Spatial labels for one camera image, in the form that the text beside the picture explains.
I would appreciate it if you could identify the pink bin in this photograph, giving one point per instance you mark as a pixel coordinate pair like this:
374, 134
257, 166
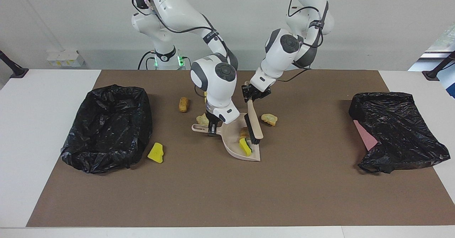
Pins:
365, 135

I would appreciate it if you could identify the toy croissant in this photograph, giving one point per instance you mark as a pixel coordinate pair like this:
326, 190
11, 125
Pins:
244, 133

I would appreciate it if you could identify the yellow green sponge piece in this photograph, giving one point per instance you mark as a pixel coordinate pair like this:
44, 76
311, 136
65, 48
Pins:
244, 147

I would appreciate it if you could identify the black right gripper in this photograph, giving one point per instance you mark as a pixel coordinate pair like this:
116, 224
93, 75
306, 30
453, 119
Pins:
212, 118

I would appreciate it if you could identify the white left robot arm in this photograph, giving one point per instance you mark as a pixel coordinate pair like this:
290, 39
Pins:
280, 56

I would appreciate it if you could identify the beige plastic dustpan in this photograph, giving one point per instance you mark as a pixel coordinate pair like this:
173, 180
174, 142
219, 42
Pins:
233, 142

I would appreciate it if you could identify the plain yellow sponge piece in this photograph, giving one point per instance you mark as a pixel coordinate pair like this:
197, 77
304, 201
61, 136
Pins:
155, 153

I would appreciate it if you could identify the right black trash bag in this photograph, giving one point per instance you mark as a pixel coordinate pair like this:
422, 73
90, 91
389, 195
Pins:
106, 131

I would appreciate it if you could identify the white wall socket box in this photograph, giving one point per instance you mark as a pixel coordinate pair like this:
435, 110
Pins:
65, 58

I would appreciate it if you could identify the brown toy bread roll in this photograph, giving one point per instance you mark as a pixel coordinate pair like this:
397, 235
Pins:
183, 104

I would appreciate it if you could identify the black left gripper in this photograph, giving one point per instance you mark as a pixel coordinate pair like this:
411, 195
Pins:
259, 93

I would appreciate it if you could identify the black trash bag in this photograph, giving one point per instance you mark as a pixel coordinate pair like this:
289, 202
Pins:
401, 131
106, 131

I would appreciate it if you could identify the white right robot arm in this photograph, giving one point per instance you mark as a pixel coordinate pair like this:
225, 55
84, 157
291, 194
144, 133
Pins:
213, 85

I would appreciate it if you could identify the brown table mat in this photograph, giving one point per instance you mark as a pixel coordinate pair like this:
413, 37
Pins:
227, 195

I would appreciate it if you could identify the pale toy bread chunk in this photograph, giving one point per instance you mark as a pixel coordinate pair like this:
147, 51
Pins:
202, 120
269, 119

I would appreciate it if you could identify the beige hand brush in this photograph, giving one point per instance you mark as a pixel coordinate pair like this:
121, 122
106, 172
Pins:
256, 124

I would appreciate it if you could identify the black clamp stand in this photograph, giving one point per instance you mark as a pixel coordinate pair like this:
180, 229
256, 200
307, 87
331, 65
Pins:
435, 73
16, 70

